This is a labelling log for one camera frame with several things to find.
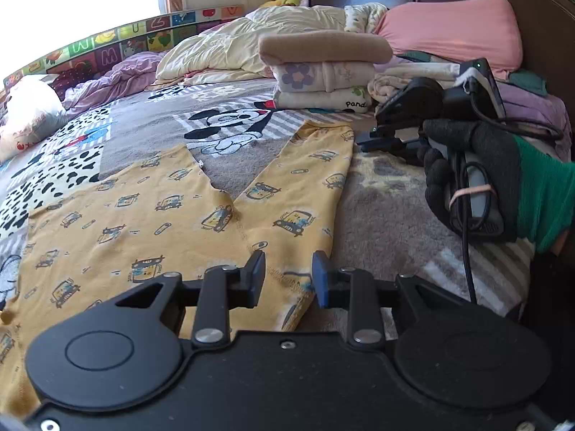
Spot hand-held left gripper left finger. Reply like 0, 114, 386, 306
114, 249, 267, 348

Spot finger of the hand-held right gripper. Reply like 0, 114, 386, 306
356, 126, 407, 154

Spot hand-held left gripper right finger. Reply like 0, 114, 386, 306
312, 250, 463, 351

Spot yellow printed pants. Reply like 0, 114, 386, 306
0, 121, 355, 414

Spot person's right hand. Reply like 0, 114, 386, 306
422, 117, 524, 243

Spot cream folded blanket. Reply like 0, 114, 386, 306
367, 60, 463, 104

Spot cartoon printed blanket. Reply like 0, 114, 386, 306
0, 74, 540, 319

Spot white folded cloth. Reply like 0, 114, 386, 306
273, 85, 373, 112

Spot pink pillow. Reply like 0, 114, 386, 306
375, 0, 526, 82

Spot white patterned pillow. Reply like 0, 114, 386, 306
344, 2, 388, 33

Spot flower print folded cloth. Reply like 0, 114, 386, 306
272, 60, 376, 93

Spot beige folded cloth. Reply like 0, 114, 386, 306
258, 29, 394, 67

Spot beige rubber band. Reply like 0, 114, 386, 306
448, 183, 498, 209

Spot dark green cloth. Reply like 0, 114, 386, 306
510, 69, 549, 98

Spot purple folded cloth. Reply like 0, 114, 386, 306
496, 78, 567, 162

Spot dark wooden headboard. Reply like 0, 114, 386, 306
310, 0, 575, 162

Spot cream duvet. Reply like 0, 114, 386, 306
155, 4, 360, 86

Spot purple duvet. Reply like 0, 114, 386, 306
47, 50, 169, 111

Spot colourful alphabet foam mat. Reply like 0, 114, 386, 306
2, 4, 245, 91

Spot white plastic bag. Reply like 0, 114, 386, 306
0, 74, 68, 160

